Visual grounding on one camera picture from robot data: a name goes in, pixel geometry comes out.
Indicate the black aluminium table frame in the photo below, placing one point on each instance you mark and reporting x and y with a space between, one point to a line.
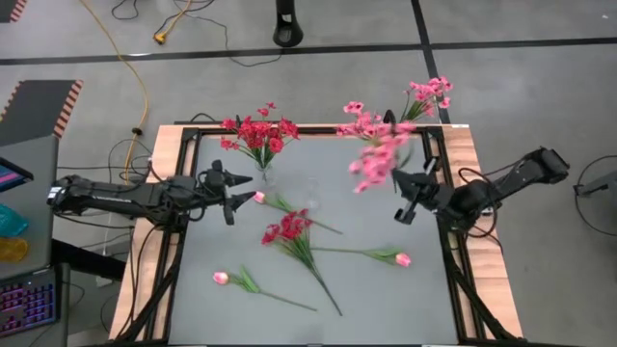
318 130

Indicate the teal plastic object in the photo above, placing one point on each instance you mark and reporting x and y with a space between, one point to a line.
10 221

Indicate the red artificial flower bunch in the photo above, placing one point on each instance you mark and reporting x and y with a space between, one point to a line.
289 226
260 135

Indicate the black-framed display screen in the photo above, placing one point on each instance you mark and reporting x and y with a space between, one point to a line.
12 176

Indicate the black desk base bar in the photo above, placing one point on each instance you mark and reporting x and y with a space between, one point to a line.
87 260

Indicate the black flat bar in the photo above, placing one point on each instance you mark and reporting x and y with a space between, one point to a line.
193 122

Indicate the black backlit keyboard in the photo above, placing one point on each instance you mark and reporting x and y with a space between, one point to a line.
26 303

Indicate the black clamp hook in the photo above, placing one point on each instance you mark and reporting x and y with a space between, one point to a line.
389 117
237 120

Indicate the black mat orange striped edge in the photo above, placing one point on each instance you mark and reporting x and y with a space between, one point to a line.
9 8
34 106

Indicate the pink artificial tulip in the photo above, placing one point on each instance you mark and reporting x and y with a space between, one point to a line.
403 260
221 278
259 197

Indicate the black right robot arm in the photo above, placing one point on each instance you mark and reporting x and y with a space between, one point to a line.
501 185

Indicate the yellow plastic object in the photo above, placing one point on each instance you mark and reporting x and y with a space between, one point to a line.
12 249

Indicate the black pole stand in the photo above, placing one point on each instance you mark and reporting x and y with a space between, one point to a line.
287 34

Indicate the clear glass flask vase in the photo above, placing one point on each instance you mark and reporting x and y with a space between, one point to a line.
266 182

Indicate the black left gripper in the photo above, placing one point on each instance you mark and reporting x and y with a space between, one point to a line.
214 189

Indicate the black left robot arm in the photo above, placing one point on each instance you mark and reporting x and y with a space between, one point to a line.
120 197

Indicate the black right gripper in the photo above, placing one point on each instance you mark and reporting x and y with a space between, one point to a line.
429 193

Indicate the grey desk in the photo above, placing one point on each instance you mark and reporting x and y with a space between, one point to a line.
38 231

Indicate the slim clear glass vase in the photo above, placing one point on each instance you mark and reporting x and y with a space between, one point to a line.
313 197

